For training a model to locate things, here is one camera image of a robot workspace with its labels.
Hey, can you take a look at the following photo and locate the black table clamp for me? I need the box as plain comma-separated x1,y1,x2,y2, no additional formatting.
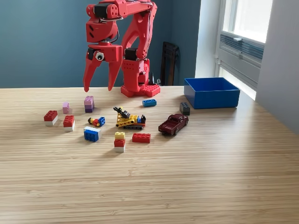
149,71,162,86

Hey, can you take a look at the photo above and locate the white window frame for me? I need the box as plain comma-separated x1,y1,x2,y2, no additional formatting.
214,0,273,101

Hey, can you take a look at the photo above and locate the yellow red white brick stack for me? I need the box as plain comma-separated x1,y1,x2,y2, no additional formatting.
114,132,126,153

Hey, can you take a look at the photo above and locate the blue plastic bin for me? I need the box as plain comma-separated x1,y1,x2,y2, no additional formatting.
184,77,241,110

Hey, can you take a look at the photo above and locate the pink and purple brick stack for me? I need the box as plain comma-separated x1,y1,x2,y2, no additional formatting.
84,96,95,113

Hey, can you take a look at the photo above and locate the red and white brick stack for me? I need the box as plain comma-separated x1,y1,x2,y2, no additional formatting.
43,110,59,127
63,115,75,133

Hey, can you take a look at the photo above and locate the toy figure red blue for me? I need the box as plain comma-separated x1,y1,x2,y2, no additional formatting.
87,116,106,127

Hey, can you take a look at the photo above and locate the flat blue brick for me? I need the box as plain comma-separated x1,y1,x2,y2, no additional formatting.
142,99,157,108

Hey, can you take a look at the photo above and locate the dark grey brick stack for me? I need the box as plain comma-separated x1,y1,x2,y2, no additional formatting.
179,102,191,116

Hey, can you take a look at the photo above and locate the grey pleated window blind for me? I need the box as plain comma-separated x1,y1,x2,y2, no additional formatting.
220,32,265,62

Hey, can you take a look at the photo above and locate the dark folded chair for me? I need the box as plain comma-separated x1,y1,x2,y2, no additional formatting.
160,41,181,86

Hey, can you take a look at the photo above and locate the dark red toy car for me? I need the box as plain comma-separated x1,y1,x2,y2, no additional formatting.
158,113,189,136

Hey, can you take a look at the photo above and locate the small yellow toy digger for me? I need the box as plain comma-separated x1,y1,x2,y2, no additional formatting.
113,106,147,130

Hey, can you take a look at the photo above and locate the red long brick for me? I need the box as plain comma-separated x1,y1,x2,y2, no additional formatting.
132,133,151,144

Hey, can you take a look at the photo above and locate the blue and white brick stack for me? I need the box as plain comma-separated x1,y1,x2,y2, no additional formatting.
83,126,102,142

